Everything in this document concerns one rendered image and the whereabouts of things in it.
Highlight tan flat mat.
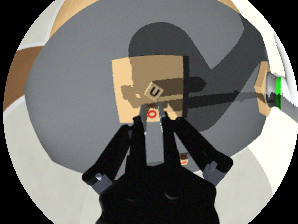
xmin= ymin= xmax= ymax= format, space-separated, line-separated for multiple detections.
xmin=112 ymin=55 xmax=183 ymax=123

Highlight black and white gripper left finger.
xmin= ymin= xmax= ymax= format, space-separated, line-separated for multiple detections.
xmin=82 ymin=104 xmax=147 ymax=202

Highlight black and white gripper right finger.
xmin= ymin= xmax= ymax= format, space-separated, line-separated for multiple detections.
xmin=157 ymin=102 xmax=233 ymax=200

